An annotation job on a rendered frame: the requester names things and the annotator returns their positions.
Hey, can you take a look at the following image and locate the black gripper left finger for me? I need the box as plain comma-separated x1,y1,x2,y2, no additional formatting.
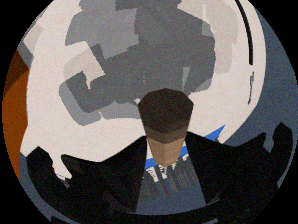
60,136,148,213

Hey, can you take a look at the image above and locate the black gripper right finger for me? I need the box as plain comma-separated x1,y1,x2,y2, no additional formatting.
185,131,266,204

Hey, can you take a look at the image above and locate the blue flat strip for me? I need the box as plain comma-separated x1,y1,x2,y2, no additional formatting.
144,124,226,169

